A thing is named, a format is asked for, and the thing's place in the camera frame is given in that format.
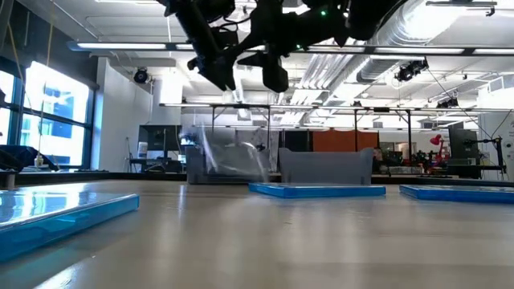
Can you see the clear jewel case black tray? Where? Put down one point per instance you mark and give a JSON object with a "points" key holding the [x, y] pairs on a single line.
{"points": [[229, 156]]}

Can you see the plain blue plastic case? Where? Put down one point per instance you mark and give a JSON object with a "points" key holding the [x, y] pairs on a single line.
{"points": [[462, 194], [317, 190]]}

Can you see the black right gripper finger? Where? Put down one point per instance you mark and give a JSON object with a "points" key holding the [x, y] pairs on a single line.
{"points": [[276, 76], [251, 59]]}

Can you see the small white bottle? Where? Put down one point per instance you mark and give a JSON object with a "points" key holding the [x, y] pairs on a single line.
{"points": [[39, 160]]}

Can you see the black background rig frame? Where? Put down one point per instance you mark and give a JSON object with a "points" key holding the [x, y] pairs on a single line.
{"points": [[361, 109]]}

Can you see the window with dark frame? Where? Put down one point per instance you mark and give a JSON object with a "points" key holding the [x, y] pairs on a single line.
{"points": [[52, 112]]}

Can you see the black beam with light strips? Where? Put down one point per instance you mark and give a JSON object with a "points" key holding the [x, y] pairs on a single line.
{"points": [[401, 50]]}

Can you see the black aluminium table frame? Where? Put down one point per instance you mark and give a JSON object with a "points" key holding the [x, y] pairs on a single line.
{"points": [[100, 176]]}

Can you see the silver ceiling duct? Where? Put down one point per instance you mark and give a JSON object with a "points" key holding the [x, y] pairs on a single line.
{"points": [[393, 40]]}

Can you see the blue case with printed cover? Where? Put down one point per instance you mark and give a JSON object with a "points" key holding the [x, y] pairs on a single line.
{"points": [[56, 216]]}

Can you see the dark bundle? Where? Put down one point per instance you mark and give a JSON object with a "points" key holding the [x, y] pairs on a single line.
{"points": [[20, 157]]}

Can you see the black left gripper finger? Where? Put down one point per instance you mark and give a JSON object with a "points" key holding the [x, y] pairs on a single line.
{"points": [[213, 76], [229, 74]]}

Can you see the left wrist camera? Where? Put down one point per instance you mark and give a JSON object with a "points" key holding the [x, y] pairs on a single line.
{"points": [[225, 38]]}

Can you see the black stand with boom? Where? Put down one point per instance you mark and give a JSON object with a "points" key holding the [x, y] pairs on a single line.
{"points": [[498, 152]]}

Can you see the black screen on stand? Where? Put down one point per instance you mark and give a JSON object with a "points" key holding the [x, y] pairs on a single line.
{"points": [[462, 142]]}

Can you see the black monitor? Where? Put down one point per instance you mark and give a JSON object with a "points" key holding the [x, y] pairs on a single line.
{"points": [[160, 137]]}

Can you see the person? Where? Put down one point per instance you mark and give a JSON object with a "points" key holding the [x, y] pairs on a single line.
{"points": [[378, 156]]}

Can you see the grey translucent plastic bin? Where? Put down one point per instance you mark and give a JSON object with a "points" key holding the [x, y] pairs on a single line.
{"points": [[197, 168], [325, 168]]}

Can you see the black ceiling camera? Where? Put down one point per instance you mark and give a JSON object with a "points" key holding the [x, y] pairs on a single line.
{"points": [[140, 75], [409, 71]]}

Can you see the orange partition panel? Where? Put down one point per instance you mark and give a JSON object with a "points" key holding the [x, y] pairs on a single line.
{"points": [[345, 141]]}

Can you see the red desk lamp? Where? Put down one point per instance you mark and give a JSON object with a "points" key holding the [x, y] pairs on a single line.
{"points": [[436, 140]]}

